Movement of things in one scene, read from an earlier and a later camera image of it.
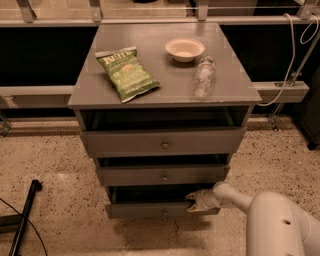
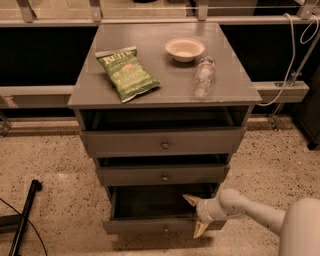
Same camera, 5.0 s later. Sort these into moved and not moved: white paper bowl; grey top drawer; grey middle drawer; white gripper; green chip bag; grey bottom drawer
Moved: white gripper; grey bottom drawer
Not moved: grey top drawer; grey middle drawer; green chip bag; white paper bowl
